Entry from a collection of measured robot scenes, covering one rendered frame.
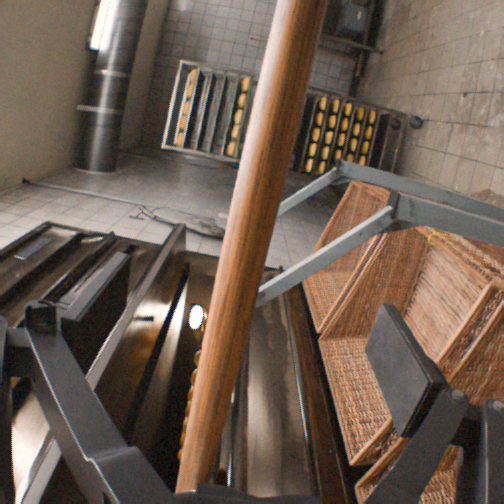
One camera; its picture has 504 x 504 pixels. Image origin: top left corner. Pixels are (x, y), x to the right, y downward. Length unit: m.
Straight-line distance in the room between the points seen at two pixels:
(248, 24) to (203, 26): 0.56
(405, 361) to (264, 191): 0.13
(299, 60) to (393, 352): 0.17
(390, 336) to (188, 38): 5.28
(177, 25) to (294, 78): 5.24
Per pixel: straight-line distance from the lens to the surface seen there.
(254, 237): 0.25
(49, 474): 0.66
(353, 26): 4.82
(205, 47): 5.36
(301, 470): 0.91
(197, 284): 1.93
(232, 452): 0.40
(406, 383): 0.18
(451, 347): 0.81
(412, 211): 0.70
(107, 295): 0.18
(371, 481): 0.90
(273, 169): 0.25
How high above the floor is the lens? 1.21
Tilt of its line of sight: 4 degrees down
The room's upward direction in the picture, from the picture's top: 78 degrees counter-clockwise
